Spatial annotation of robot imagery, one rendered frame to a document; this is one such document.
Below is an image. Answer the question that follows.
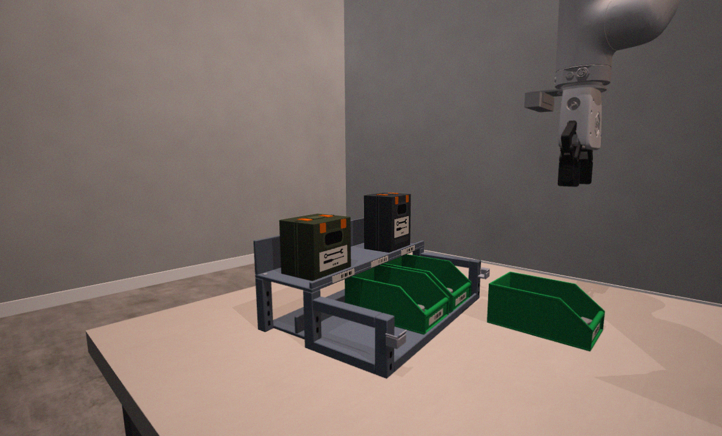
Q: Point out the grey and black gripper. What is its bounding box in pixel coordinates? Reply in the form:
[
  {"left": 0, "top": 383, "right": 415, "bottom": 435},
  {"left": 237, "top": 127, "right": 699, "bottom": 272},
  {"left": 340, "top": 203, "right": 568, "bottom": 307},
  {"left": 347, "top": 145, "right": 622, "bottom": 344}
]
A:
[{"left": 557, "top": 85, "right": 607, "bottom": 187}]

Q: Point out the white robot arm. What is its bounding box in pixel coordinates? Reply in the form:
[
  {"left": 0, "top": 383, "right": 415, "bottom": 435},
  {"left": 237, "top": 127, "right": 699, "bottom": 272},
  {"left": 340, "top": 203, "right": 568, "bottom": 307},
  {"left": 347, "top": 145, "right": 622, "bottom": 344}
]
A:
[{"left": 524, "top": 0, "right": 680, "bottom": 112}]

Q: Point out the green bin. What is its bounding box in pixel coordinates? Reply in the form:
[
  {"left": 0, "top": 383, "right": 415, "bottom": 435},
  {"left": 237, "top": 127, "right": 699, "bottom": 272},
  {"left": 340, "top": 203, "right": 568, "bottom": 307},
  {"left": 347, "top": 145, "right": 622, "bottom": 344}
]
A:
[
  {"left": 345, "top": 265, "right": 447, "bottom": 335},
  {"left": 487, "top": 272, "right": 604, "bottom": 351},
  {"left": 382, "top": 254, "right": 470, "bottom": 313}
]

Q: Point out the grey metal shelf rack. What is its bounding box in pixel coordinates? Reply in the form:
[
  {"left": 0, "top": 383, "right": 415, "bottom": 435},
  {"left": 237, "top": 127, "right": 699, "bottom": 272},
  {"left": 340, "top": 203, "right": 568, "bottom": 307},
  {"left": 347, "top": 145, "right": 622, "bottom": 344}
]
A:
[{"left": 253, "top": 217, "right": 490, "bottom": 378}]

